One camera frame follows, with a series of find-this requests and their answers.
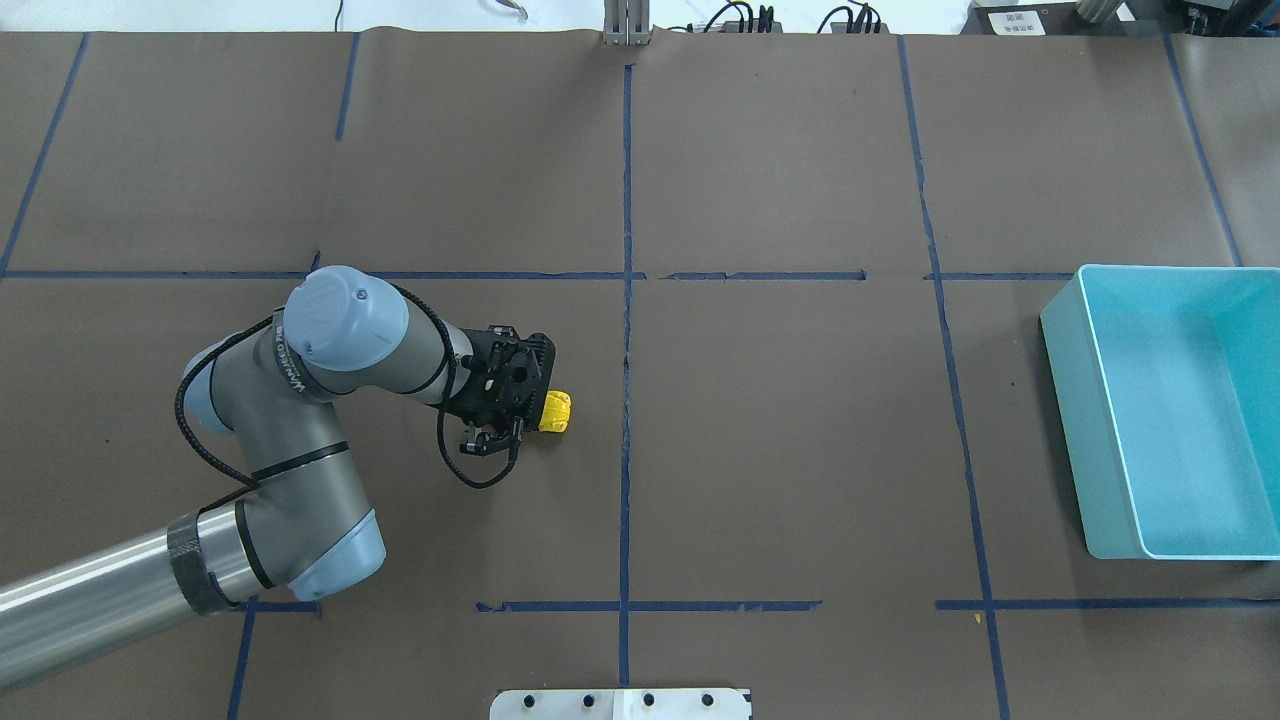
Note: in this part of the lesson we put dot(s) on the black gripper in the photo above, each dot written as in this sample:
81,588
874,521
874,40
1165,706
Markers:
487,403

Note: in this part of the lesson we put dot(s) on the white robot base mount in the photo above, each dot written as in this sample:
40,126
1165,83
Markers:
623,703

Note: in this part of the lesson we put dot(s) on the light blue plastic bin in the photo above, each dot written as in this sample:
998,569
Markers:
1167,381

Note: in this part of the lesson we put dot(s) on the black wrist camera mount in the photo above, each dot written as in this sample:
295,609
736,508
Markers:
486,441

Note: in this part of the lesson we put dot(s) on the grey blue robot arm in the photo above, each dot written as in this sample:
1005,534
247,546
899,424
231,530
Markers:
260,408

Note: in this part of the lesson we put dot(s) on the aluminium frame post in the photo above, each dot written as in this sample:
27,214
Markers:
627,23

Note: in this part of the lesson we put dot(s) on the yellow beetle toy car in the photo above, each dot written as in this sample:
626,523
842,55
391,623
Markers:
556,412

